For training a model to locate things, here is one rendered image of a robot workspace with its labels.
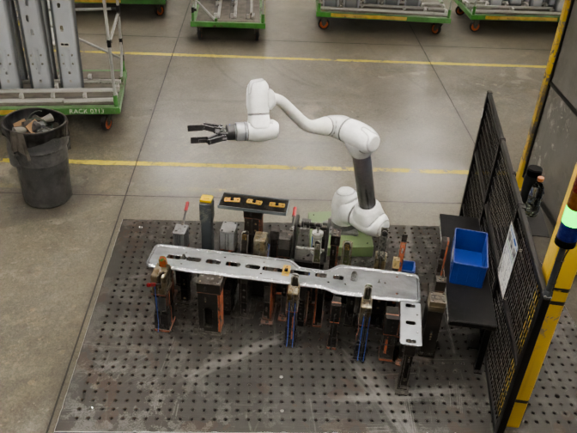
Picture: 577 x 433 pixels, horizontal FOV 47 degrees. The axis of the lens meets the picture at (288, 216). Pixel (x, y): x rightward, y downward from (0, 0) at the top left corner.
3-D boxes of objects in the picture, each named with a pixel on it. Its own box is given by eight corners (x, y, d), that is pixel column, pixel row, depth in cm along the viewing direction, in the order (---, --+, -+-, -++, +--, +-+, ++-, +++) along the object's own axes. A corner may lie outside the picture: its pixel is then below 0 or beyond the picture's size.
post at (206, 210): (200, 268, 378) (197, 204, 354) (203, 259, 385) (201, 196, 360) (213, 270, 378) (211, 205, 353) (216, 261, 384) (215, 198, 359)
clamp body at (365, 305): (349, 361, 324) (355, 307, 305) (350, 344, 334) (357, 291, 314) (367, 363, 323) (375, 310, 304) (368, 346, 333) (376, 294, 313)
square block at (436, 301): (417, 356, 329) (429, 301, 308) (417, 344, 335) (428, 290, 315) (434, 358, 328) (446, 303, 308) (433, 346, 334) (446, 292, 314)
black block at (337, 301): (323, 351, 329) (327, 307, 312) (325, 337, 337) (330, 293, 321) (339, 354, 328) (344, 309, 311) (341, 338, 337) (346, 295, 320)
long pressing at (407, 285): (142, 270, 330) (142, 267, 329) (155, 243, 348) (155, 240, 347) (420, 305, 317) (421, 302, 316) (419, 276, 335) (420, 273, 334)
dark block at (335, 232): (324, 297, 362) (331, 235, 338) (325, 289, 368) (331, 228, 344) (333, 298, 362) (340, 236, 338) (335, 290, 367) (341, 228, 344)
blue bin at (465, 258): (448, 283, 325) (452, 262, 318) (451, 246, 350) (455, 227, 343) (482, 289, 322) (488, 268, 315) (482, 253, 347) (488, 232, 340)
